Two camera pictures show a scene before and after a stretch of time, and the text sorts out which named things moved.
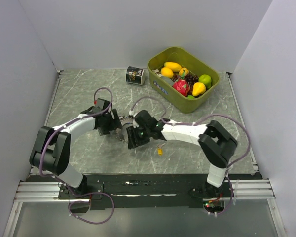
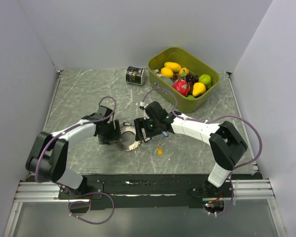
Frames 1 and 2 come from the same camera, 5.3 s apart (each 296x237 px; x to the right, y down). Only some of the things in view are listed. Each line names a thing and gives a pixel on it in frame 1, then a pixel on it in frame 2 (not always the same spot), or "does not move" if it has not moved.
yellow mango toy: [175, 67] does not move
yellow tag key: [160, 149] does not move
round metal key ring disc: [124, 120] to [119, 143]
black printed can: [134, 75] does not move
